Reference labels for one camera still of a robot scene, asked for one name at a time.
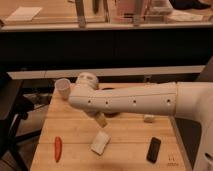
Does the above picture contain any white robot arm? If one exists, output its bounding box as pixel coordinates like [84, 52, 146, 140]
[68, 72, 213, 171]

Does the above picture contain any green ceramic bowl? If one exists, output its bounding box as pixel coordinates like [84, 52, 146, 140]
[102, 87, 120, 118]

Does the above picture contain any red pepper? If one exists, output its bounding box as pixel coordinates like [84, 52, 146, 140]
[54, 137, 62, 163]

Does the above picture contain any white sponge block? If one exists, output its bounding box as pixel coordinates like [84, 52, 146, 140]
[91, 131, 110, 155]

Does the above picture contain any white tube bottle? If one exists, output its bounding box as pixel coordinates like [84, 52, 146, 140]
[143, 114, 155, 123]

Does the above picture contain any white paper cup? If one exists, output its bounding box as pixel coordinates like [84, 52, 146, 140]
[54, 78, 71, 100]

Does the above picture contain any black smartphone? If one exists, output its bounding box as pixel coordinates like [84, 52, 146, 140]
[146, 137, 161, 163]

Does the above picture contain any black office chair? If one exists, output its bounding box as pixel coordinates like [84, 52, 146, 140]
[0, 71, 41, 171]

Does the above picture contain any white papers top right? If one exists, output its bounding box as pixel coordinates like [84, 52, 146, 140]
[167, 10, 203, 22]

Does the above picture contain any white paper sheet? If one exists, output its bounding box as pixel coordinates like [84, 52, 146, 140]
[6, 6, 42, 21]

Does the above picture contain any metal post left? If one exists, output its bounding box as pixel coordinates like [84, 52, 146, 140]
[75, 0, 86, 28]

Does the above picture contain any metal post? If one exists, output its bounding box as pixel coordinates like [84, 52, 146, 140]
[75, 0, 86, 28]
[133, 0, 143, 27]

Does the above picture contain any metal post right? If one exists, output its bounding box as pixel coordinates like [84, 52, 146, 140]
[133, 0, 143, 27]

